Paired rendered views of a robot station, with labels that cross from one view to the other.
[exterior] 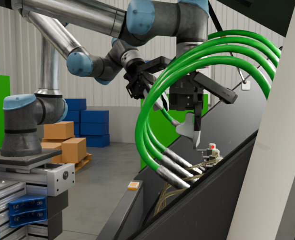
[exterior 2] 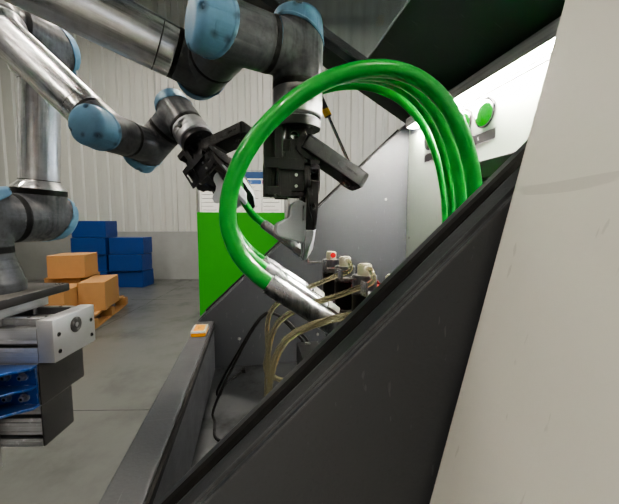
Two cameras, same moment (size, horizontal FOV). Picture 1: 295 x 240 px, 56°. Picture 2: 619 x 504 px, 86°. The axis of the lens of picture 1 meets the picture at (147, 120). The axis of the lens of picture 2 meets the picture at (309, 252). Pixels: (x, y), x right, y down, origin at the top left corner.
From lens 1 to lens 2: 20 cm
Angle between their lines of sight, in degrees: 18
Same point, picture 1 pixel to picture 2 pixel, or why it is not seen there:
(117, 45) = (166, 105)
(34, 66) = not seen: hidden behind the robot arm
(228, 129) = (335, 239)
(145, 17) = (223, 19)
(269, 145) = not seen: outside the picture
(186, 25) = (292, 52)
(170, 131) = not seen: hidden behind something
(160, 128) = (225, 257)
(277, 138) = not seen: outside the picture
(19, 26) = (0, 112)
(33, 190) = (9, 356)
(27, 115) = not seen: outside the picture
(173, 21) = (271, 39)
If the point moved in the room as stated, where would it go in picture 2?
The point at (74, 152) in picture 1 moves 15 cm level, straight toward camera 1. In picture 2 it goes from (99, 295) to (99, 297)
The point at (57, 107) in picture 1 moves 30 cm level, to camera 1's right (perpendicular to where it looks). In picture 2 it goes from (57, 212) to (185, 213)
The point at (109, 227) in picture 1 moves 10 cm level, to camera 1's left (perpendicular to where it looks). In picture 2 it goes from (163, 407) to (74, 420)
